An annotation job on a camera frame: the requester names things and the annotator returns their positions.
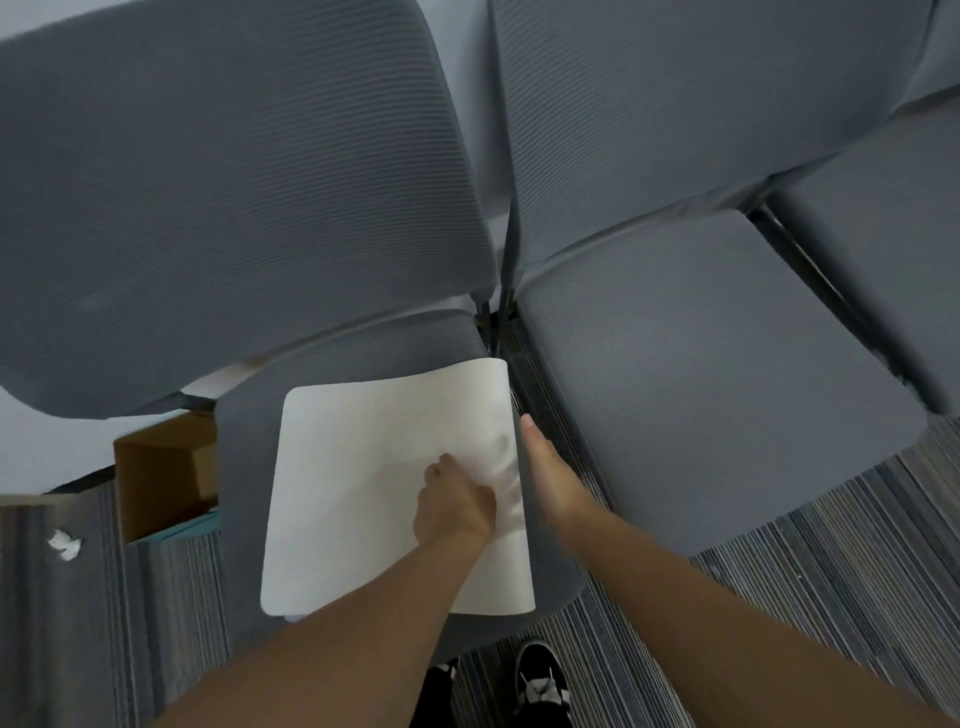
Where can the person's left hand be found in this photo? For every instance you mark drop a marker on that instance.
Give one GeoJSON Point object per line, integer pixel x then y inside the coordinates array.
{"type": "Point", "coordinates": [454, 506]}

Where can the person's right hand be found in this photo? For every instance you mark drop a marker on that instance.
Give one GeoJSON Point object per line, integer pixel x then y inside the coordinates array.
{"type": "Point", "coordinates": [551, 484]}

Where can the person's left fingers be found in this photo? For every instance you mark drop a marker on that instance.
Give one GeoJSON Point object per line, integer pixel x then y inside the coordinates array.
{"type": "Point", "coordinates": [450, 469]}

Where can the person's right thumb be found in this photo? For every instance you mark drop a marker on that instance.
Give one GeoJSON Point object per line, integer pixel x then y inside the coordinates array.
{"type": "Point", "coordinates": [530, 439]}

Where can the white cloth sheet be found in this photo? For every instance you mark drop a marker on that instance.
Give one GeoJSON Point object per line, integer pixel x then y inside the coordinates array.
{"type": "Point", "coordinates": [360, 480]}

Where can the person's left forearm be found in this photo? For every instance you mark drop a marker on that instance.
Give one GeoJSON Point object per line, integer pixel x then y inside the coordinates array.
{"type": "Point", "coordinates": [337, 637]}

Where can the person's right forearm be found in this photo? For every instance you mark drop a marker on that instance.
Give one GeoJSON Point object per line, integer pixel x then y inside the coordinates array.
{"type": "Point", "coordinates": [712, 630]}

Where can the grey fabric chair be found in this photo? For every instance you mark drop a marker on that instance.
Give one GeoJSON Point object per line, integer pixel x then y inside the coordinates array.
{"type": "Point", "coordinates": [712, 360]}
{"type": "Point", "coordinates": [225, 210]}
{"type": "Point", "coordinates": [892, 247]}

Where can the black and white shoe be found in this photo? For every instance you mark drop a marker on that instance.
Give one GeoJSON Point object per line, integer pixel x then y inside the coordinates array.
{"type": "Point", "coordinates": [445, 670]}
{"type": "Point", "coordinates": [541, 682]}

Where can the black trouser leg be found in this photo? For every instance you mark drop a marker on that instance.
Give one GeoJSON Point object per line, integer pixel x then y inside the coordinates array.
{"type": "Point", "coordinates": [431, 701]}

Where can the teal sheet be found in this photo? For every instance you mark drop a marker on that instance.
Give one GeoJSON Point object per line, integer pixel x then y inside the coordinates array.
{"type": "Point", "coordinates": [180, 527]}

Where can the brown cardboard box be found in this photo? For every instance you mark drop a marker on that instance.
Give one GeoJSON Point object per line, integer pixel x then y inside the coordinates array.
{"type": "Point", "coordinates": [166, 472]}

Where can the crumpled white paper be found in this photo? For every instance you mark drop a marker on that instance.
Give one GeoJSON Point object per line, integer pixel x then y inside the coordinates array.
{"type": "Point", "coordinates": [64, 544]}

